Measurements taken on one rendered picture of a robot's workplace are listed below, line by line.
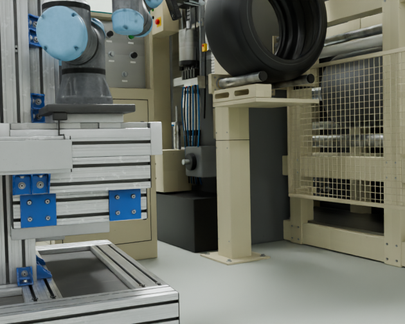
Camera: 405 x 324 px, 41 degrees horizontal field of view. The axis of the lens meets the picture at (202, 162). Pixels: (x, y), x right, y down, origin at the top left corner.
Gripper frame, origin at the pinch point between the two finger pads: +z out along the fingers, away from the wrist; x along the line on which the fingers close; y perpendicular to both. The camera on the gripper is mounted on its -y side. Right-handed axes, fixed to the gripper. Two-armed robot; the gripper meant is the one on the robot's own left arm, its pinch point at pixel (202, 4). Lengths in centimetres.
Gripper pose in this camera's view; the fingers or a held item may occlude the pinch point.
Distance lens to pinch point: 243.3
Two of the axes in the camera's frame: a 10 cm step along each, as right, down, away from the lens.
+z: 8.5, 0.9, 5.1
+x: -5.1, -0.5, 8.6
